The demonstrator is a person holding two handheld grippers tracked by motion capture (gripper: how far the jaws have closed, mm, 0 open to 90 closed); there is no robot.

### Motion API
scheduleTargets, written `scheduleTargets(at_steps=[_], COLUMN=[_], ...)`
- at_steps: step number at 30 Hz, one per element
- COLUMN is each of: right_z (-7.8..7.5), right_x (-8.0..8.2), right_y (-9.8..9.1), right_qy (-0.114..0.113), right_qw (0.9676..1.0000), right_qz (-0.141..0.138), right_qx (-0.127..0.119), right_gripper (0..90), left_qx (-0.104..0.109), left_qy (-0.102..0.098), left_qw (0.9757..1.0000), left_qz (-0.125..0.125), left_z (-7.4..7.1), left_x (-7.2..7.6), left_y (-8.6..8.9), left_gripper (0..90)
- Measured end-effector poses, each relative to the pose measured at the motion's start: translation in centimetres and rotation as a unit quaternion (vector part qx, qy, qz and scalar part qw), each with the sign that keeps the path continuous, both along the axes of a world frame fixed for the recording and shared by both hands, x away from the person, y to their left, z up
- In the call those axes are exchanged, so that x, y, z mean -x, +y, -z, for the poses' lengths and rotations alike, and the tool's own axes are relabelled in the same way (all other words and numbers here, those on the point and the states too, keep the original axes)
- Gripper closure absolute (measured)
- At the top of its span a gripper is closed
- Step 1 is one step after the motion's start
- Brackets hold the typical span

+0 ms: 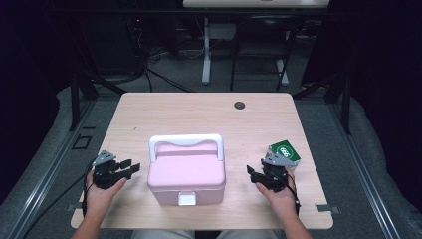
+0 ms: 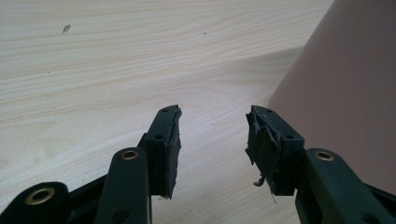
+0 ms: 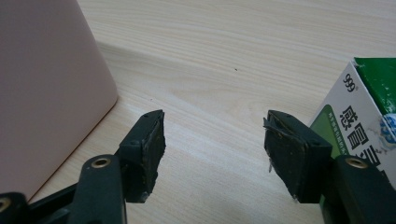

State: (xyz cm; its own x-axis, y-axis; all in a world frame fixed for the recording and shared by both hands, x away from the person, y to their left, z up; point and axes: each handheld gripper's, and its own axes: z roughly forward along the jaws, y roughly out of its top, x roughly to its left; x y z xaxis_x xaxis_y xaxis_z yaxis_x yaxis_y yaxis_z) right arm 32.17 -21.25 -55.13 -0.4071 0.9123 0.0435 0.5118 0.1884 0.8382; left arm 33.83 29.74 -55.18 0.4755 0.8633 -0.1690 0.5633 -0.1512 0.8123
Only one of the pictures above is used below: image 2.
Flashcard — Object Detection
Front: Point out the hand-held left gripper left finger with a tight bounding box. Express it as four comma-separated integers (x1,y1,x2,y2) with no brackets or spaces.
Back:
92,105,183,224

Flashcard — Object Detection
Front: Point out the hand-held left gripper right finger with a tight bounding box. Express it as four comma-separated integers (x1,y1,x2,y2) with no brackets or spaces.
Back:
245,105,396,224

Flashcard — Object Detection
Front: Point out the pink storage box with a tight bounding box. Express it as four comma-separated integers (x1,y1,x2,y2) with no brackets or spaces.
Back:
267,0,396,197

